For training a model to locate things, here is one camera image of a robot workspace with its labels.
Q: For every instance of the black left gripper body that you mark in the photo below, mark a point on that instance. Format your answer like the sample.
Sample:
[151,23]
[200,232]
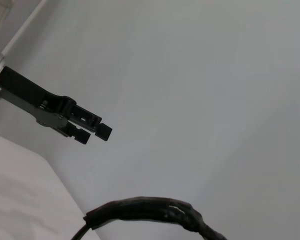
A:
[27,92]

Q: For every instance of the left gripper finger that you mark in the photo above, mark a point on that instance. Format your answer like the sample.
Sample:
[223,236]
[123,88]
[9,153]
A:
[103,132]
[81,137]

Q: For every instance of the black round teapot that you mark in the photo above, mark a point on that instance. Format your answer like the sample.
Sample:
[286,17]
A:
[140,207]

